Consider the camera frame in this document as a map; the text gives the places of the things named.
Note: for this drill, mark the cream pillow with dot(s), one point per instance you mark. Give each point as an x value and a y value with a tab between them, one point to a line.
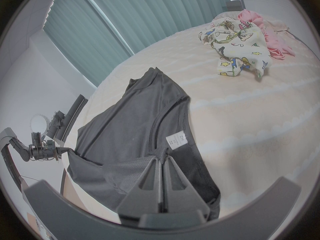
225	16

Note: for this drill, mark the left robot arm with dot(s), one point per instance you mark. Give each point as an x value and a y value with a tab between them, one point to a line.
23	151

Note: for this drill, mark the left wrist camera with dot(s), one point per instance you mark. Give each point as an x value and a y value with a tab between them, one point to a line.
50	143

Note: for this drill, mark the bed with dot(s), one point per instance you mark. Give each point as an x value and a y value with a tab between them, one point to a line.
250	109

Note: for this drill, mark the black T-shirt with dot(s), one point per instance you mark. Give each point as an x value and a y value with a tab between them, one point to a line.
125	134

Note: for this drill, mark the dark grey draped cloth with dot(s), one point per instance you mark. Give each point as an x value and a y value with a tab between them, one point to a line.
57	122

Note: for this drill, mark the black chest of drawers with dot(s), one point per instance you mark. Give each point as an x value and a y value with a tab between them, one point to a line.
72	116

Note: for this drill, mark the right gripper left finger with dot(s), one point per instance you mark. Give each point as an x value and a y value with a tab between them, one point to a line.
142	191

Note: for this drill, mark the blue-green curtain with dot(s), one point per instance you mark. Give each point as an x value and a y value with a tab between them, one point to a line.
155	11
80	41

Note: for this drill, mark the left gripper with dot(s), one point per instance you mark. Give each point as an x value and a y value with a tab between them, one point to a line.
54	154

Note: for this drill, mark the white printed garment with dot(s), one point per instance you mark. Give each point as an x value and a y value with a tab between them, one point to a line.
245	49

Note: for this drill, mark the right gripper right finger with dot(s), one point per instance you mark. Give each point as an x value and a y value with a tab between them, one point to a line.
180	191

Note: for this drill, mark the pink garment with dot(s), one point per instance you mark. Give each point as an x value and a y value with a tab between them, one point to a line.
275	44

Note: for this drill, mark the grey bedside table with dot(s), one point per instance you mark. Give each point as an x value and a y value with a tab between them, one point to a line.
233	6

